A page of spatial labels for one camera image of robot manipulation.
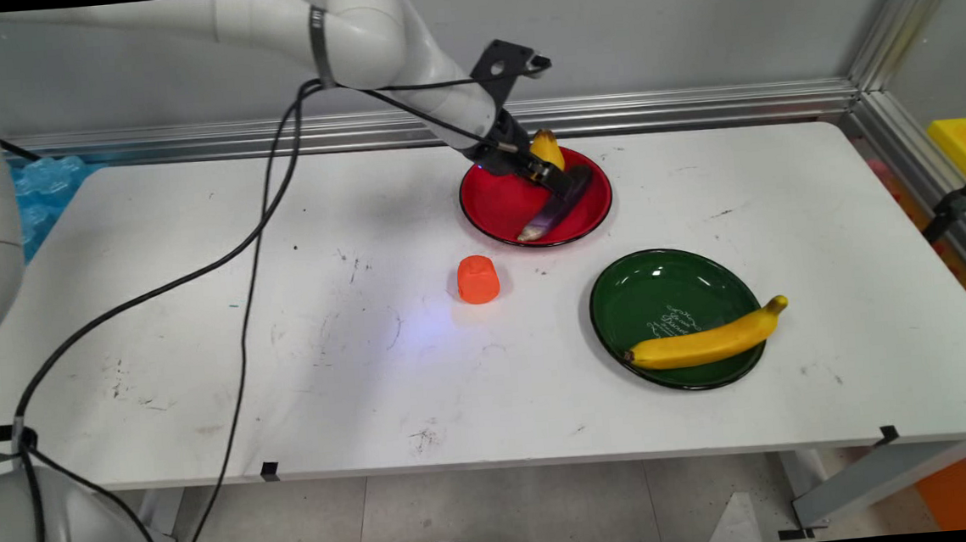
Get yellow banana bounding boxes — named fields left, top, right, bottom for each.
left=621, top=294, right=794, bottom=373

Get black strap on base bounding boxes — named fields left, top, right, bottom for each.
left=0, top=422, right=41, bottom=466

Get purple eggplant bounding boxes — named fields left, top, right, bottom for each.
left=511, top=164, right=599, bottom=244

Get orange cup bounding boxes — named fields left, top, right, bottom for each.
left=455, top=253, right=502, bottom=307

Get yellow pear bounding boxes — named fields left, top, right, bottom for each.
left=528, top=127, right=567, bottom=175

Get black stand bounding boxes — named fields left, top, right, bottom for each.
left=917, top=155, right=966, bottom=244

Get red objects behind rail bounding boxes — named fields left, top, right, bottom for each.
left=866, top=150, right=966, bottom=330

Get grey slanted table leg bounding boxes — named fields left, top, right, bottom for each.
left=771, top=438, right=966, bottom=541

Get black background cable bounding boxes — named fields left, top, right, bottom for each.
left=0, top=137, right=42, bottom=165

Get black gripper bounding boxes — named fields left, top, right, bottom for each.
left=470, top=103, right=587, bottom=207

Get thick black cable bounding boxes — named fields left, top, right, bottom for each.
left=0, top=64, right=550, bottom=542

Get red plate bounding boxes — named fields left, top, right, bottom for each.
left=455, top=142, right=617, bottom=254

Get blue plastic tray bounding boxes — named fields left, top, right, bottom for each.
left=8, top=152, right=114, bottom=264

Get green plate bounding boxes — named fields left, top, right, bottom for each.
left=585, top=241, right=771, bottom=399

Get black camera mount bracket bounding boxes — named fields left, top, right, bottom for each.
left=466, top=36, right=542, bottom=109

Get upright aluminium frame post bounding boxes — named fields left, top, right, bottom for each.
left=842, top=0, right=966, bottom=95

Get grey strap on arm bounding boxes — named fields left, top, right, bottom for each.
left=306, top=4, right=341, bottom=90

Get long aluminium frame rail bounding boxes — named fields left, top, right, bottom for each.
left=0, top=76, right=862, bottom=177

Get short aluminium frame rail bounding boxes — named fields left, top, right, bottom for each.
left=838, top=84, right=966, bottom=318

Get thin black cable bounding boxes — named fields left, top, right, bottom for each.
left=139, top=84, right=337, bottom=542

